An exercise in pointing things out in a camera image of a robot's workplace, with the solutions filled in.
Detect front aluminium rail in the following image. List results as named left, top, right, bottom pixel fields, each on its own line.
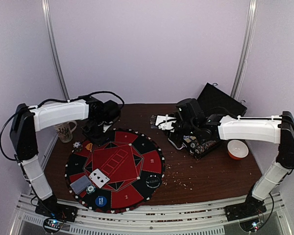
left=14, top=192, right=286, bottom=235

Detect back right chip row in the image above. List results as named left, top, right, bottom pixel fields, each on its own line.
left=189, top=140, right=213, bottom=152

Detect clear dealer button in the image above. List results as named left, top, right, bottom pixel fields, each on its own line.
left=146, top=175, right=162, bottom=188

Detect black poker chip case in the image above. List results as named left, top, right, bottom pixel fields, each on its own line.
left=168, top=82, right=248, bottom=161

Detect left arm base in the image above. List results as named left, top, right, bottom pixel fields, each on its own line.
left=35, top=202, right=78, bottom=222

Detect aluminium frame post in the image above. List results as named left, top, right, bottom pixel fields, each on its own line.
left=41, top=0, right=70, bottom=100
left=231, top=0, right=258, bottom=100

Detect white floral mug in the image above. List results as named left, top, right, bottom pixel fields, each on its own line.
left=53, top=120, right=77, bottom=143

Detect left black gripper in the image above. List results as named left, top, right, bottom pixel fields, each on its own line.
left=82, top=117, right=109, bottom=146

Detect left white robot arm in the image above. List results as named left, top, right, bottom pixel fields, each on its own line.
left=9, top=95, right=124, bottom=217

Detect dealt playing card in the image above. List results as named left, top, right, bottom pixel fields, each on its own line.
left=70, top=179, right=90, bottom=194
left=70, top=176, right=91, bottom=191

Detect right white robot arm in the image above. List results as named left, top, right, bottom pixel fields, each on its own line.
left=173, top=98, right=294, bottom=216

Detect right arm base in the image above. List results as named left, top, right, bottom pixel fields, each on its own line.
left=224, top=202, right=267, bottom=222

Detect round red black poker mat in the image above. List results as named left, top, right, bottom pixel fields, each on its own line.
left=64, top=128, right=165, bottom=213

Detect left aluminium frame post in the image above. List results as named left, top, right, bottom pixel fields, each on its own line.
left=41, top=0, right=70, bottom=100

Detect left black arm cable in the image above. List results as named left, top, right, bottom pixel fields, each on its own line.
left=0, top=91, right=125, bottom=160

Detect poker chip stack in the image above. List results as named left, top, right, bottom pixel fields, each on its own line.
left=73, top=141, right=83, bottom=152
left=86, top=185, right=96, bottom=194

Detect chip row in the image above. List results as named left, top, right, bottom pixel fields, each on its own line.
left=194, top=141, right=218, bottom=159
left=189, top=140, right=213, bottom=152

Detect face-up spades card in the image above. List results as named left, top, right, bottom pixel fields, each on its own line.
left=89, top=168, right=110, bottom=188

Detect blue small blind button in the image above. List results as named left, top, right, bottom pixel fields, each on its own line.
left=95, top=196, right=107, bottom=207

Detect orange white bowl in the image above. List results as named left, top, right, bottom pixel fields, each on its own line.
left=227, top=140, right=249, bottom=160

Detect boxed card decks in case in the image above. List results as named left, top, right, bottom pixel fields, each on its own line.
left=183, top=136, right=196, bottom=143

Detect front right chip row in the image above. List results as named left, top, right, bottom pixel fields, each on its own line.
left=194, top=141, right=218, bottom=159

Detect right aluminium frame post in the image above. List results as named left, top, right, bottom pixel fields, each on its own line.
left=231, top=0, right=258, bottom=100

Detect orange big blind button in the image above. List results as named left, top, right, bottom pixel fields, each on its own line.
left=86, top=143, right=93, bottom=151

